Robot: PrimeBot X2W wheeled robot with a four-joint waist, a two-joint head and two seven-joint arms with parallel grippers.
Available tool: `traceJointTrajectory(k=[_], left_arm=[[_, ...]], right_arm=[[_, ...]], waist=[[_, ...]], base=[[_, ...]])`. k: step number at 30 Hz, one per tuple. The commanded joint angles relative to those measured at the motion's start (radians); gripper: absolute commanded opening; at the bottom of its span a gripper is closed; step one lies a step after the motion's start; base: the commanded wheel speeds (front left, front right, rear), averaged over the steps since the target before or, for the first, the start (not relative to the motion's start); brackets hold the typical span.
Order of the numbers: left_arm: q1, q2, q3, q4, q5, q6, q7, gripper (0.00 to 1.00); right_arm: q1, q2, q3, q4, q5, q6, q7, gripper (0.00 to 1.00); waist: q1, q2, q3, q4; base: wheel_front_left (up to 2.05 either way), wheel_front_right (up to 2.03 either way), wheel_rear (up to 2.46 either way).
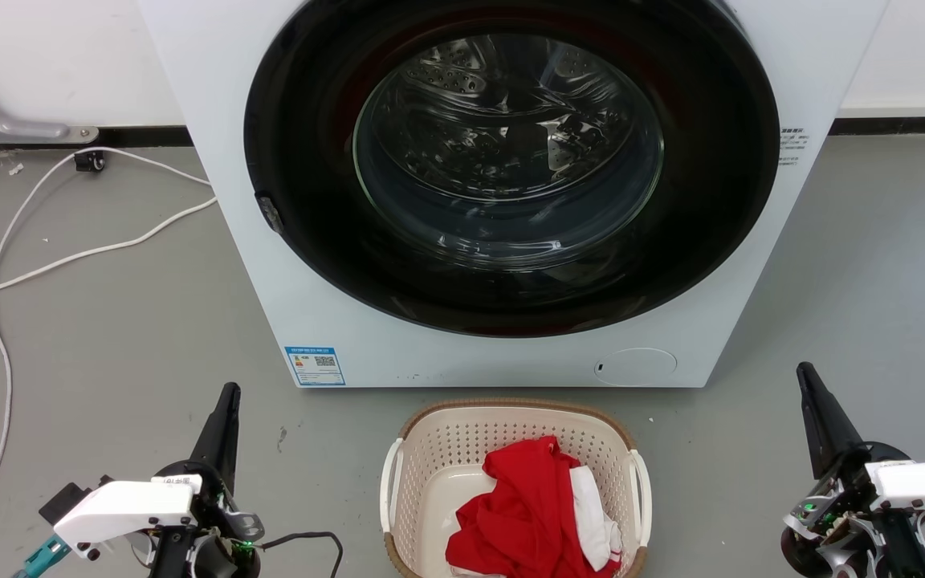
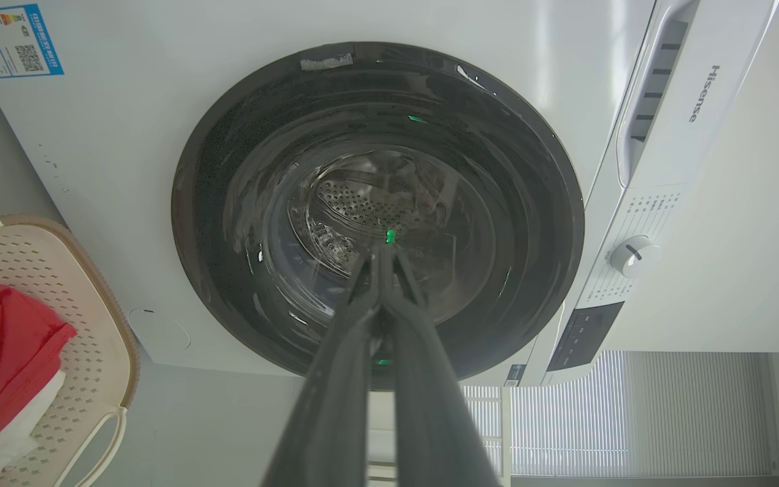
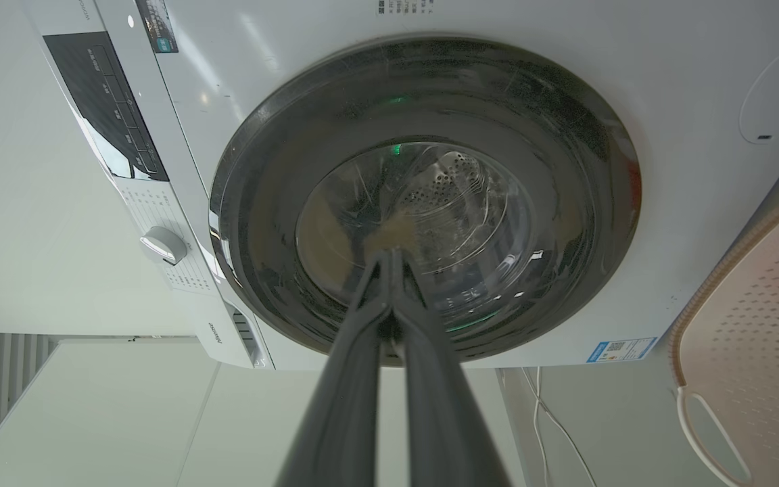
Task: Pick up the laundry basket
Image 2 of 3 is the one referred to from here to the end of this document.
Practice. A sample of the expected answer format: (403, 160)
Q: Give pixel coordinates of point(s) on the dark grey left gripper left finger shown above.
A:
(335, 399)

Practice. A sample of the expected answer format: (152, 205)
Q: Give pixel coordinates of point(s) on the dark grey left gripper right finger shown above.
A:
(430, 406)

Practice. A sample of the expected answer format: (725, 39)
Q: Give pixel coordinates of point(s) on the beige perforated laundry basket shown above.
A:
(72, 338)

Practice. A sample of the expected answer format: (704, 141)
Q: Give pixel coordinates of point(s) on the round dark washing machine door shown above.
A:
(261, 203)

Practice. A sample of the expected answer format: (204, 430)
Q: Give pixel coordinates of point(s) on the white round control knob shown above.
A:
(634, 256)

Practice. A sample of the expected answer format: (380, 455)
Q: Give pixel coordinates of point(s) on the white Hisense washing machine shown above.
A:
(126, 169)

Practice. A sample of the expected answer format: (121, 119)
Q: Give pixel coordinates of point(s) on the white garment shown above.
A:
(17, 433)

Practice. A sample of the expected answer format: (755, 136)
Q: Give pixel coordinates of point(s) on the red garment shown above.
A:
(4, 352)

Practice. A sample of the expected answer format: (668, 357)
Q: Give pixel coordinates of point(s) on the grey tape strip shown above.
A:
(326, 61)

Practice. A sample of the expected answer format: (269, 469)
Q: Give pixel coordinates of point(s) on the blue energy label sticker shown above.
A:
(11, 39)

